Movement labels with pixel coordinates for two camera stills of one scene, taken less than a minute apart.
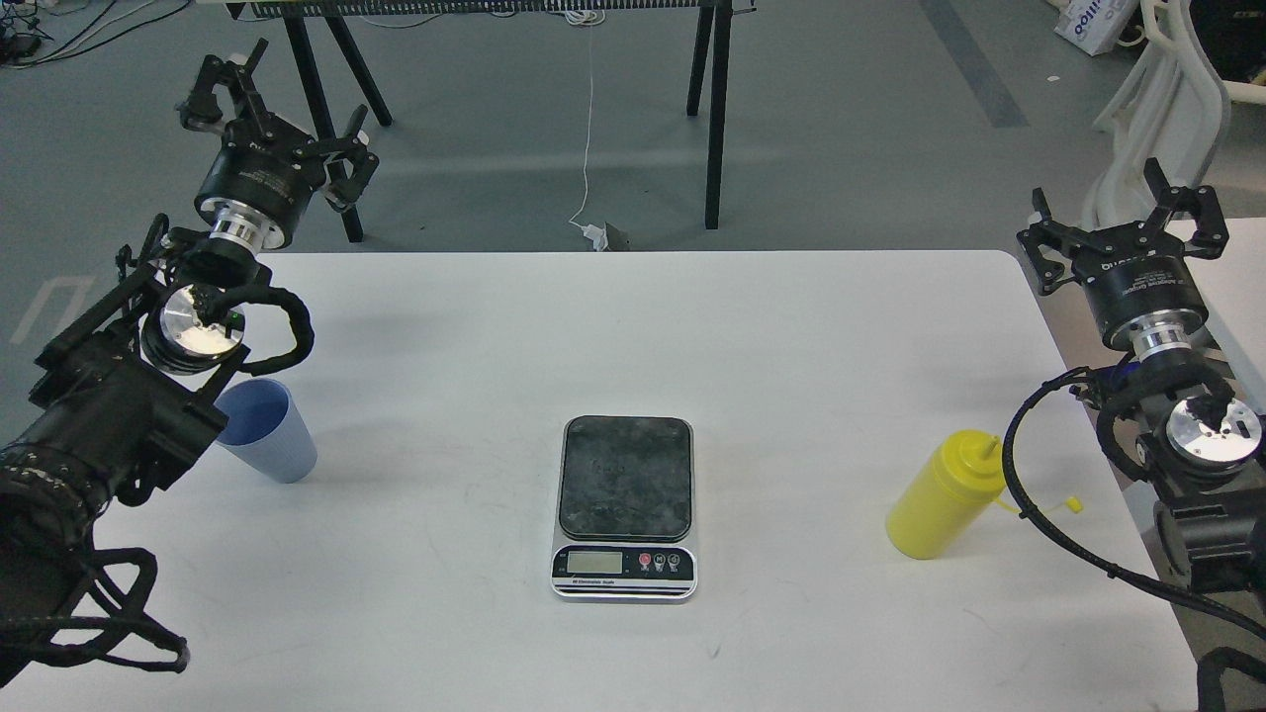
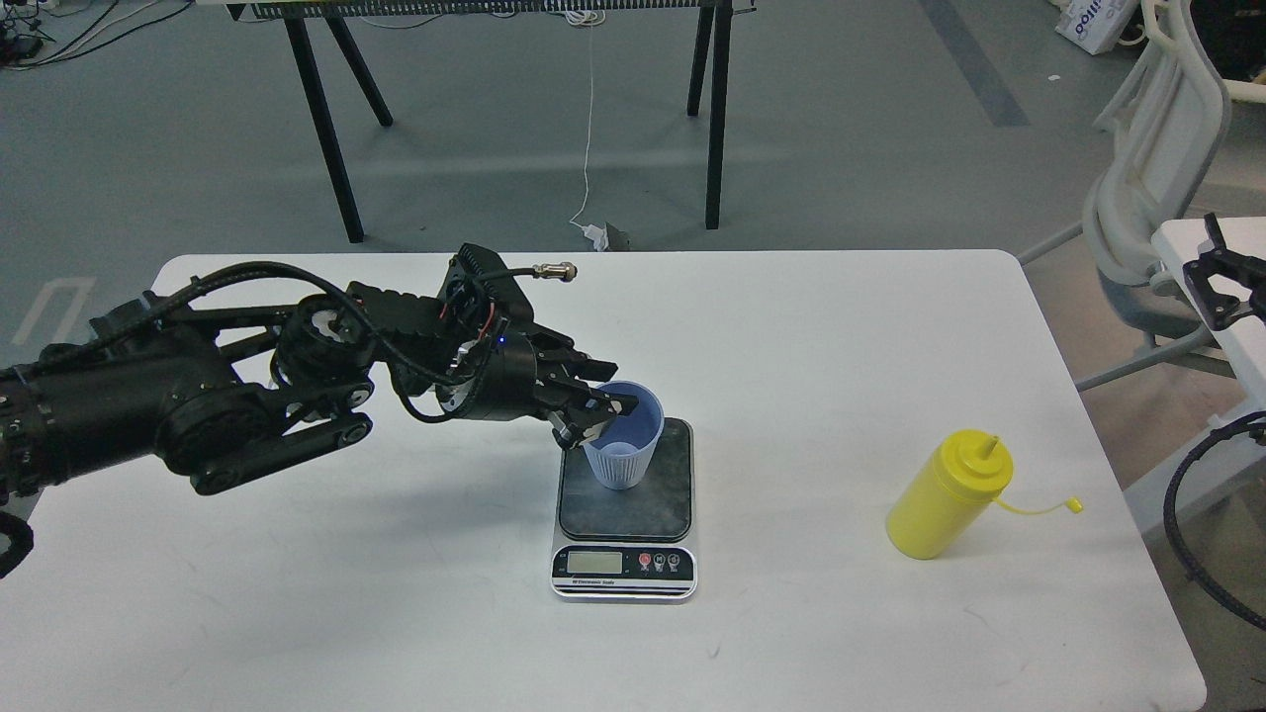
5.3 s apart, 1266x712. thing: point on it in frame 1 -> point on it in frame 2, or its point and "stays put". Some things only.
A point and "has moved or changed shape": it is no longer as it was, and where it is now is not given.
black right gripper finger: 1048,275 -> 1246,270
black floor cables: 20,23 stays put
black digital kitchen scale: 625,520 stays put
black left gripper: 257,187 -> 511,378
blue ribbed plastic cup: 265,431 has moved or changed shape
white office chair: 1172,107 stays put
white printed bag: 1093,26 stays put
